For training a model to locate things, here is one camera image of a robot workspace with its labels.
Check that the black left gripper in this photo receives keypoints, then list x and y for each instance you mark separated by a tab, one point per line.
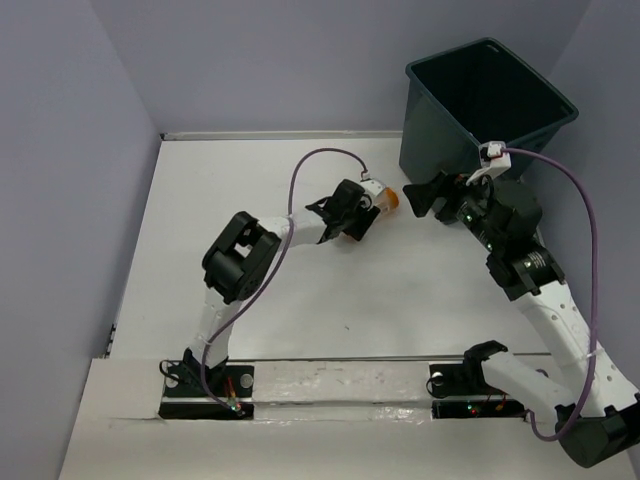
365	218

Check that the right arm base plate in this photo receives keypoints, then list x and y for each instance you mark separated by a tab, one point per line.
455	397

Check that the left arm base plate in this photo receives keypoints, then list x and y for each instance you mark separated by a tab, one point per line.
229	396

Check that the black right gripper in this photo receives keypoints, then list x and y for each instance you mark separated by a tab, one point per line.
450	186

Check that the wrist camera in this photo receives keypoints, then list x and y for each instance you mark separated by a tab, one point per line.
495	160
373	188

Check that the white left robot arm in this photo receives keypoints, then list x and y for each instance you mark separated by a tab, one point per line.
237	263

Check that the orange label bottle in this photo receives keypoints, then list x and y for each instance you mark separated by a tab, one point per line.
386	201

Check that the dark green plastic bin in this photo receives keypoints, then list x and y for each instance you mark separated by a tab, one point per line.
466	96

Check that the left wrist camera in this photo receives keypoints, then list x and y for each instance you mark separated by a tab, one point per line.
373	188

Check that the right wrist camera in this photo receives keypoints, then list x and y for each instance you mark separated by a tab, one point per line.
495	160

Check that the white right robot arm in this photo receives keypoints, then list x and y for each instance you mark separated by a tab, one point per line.
595	408

